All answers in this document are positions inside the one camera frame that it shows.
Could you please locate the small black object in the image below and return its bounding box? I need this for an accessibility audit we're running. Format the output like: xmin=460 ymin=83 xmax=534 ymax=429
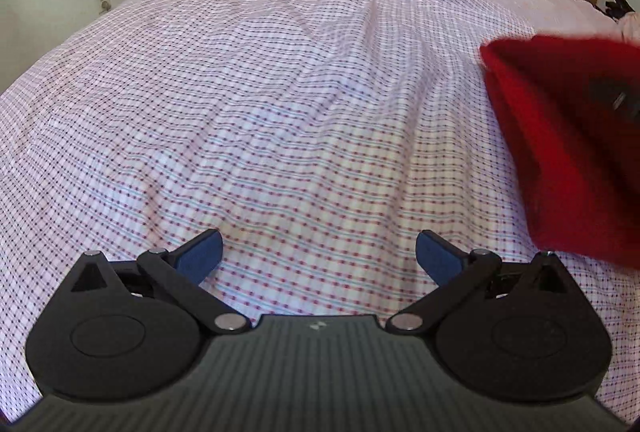
xmin=597 ymin=0 xmax=632 ymax=20

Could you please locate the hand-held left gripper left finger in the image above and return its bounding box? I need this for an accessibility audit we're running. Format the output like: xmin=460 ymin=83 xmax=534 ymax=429
xmin=55 ymin=228 xmax=251 ymax=335

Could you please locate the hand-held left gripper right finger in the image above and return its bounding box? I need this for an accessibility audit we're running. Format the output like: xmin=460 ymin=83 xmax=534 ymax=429
xmin=384 ymin=229 xmax=583 ymax=333

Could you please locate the red knit cardigan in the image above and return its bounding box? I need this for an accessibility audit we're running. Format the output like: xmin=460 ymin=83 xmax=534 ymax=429
xmin=479 ymin=34 xmax=640 ymax=269

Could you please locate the pink checked bed sheet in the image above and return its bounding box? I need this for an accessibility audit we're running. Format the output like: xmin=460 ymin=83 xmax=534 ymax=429
xmin=0 ymin=0 xmax=640 ymax=423

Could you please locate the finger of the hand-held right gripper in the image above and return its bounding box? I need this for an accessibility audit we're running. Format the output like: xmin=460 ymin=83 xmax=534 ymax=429
xmin=590 ymin=79 xmax=640 ymax=124

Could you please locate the pink plush blanket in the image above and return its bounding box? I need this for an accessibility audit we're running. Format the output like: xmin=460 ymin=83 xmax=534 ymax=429
xmin=617 ymin=12 xmax=640 ymax=44

